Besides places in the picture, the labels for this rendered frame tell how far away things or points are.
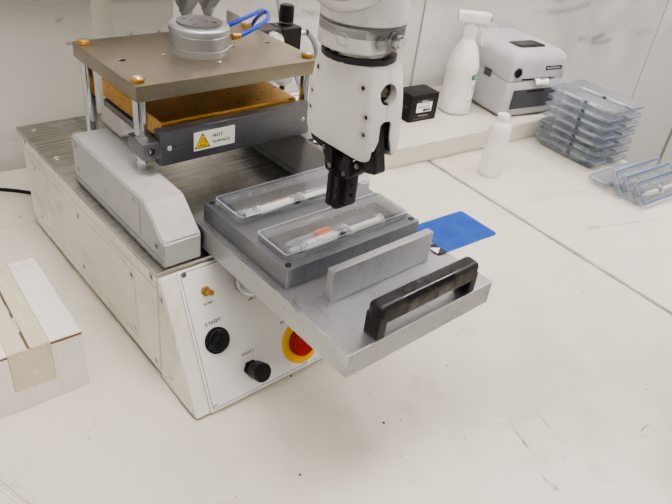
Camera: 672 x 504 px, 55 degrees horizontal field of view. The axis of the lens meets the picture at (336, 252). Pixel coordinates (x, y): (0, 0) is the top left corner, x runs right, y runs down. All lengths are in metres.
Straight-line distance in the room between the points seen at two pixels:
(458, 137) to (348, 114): 0.95
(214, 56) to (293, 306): 0.37
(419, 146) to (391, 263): 0.81
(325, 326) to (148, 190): 0.28
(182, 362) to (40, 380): 0.17
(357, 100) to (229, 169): 0.40
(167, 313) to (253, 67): 0.33
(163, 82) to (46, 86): 0.62
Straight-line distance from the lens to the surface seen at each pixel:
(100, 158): 0.87
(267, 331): 0.86
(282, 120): 0.90
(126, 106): 0.91
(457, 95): 1.69
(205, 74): 0.83
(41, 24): 1.36
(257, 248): 0.70
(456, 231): 1.27
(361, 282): 0.69
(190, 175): 0.97
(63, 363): 0.86
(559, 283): 1.21
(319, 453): 0.82
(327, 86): 0.67
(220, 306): 0.81
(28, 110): 1.40
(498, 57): 1.74
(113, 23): 1.03
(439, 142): 1.54
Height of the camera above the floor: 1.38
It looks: 34 degrees down
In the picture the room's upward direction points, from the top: 8 degrees clockwise
